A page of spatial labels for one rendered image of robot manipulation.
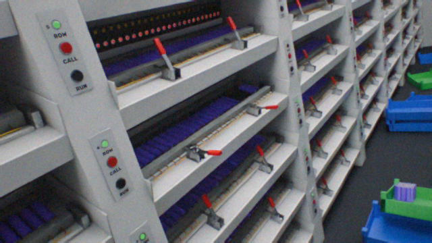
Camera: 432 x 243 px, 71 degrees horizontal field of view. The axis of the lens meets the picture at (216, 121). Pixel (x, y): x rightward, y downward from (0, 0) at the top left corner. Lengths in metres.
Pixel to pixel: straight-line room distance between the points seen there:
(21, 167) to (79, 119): 0.10
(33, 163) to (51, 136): 0.05
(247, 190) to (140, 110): 0.45
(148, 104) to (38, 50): 0.21
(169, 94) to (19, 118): 0.26
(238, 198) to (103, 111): 0.49
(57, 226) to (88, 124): 0.19
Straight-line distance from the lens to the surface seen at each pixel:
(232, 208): 0.85
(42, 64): 0.50
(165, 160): 0.68
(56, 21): 0.51
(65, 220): 0.61
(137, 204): 0.59
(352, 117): 1.77
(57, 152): 0.51
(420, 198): 1.67
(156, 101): 0.60
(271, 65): 1.03
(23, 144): 0.51
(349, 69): 1.70
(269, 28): 1.00
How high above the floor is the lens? 0.99
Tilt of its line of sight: 19 degrees down
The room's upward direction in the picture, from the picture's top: 15 degrees counter-clockwise
